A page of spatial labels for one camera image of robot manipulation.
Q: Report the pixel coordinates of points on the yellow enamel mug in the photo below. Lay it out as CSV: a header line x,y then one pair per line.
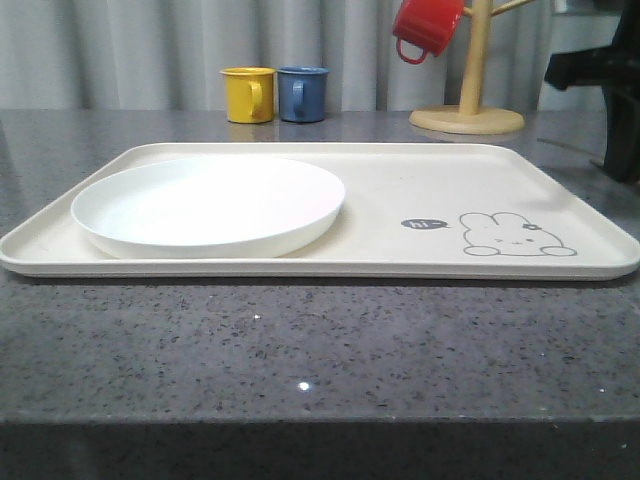
x,y
249,94

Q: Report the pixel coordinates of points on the grey pleated curtain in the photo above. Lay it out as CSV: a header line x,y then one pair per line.
x,y
161,55

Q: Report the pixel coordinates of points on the cream rabbit serving tray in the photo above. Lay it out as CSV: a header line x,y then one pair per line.
x,y
411,210

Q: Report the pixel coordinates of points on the white round plate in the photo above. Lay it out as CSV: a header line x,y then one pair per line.
x,y
215,206

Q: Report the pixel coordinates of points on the wooden mug tree stand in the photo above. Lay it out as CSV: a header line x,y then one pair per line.
x,y
469,117

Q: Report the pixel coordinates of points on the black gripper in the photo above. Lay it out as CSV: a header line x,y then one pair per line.
x,y
614,68

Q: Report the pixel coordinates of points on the red enamel mug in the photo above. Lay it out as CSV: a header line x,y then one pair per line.
x,y
426,24

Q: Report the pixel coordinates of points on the blue enamel mug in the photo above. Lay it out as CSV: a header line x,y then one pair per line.
x,y
302,93

